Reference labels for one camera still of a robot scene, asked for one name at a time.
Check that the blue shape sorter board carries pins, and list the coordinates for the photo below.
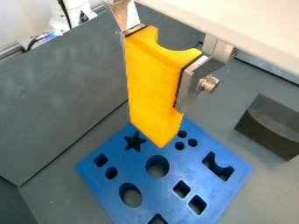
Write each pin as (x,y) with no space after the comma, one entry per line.
(181,184)

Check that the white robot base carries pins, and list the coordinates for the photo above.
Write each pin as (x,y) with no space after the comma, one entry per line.
(68,14)

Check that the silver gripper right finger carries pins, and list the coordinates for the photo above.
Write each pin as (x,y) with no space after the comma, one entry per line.
(197,75)

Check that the dark grey foam block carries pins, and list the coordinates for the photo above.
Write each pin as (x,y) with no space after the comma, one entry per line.
(271,125)

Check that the yellow arch block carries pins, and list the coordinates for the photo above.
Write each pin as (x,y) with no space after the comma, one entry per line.
(154,70)

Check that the grey upright panel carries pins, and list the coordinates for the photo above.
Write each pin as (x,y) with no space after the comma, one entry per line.
(58,90)

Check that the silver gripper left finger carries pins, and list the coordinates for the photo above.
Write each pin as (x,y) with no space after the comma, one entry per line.
(126,15)

